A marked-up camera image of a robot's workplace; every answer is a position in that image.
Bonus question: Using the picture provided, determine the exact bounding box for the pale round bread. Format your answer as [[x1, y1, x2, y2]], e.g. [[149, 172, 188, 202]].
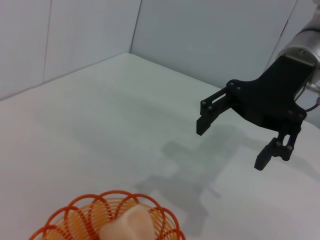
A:
[[98, 204, 155, 240]]

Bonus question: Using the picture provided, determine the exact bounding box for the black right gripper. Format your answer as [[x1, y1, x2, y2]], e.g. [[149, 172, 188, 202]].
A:
[[195, 54, 308, 172]]

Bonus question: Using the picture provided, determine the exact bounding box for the orange wire basket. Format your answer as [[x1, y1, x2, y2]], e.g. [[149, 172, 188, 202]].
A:
[[28, 190, 187, 240]]

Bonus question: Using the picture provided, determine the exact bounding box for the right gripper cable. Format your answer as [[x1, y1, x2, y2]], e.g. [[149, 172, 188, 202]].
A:
[[305, 81, 320, 112]]

